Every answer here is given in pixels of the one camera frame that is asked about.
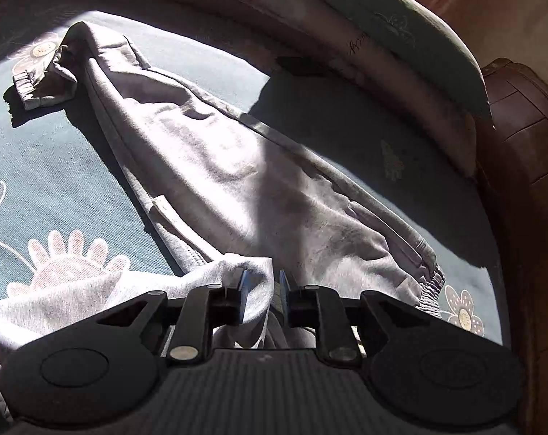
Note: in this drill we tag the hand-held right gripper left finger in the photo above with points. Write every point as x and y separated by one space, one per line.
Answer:
243 294

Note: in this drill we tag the grey sweatpants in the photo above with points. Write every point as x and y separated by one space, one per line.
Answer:
210 167

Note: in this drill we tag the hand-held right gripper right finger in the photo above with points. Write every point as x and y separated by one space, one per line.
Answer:
283 294

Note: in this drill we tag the teal pillow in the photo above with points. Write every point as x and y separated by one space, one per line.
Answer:
391 31

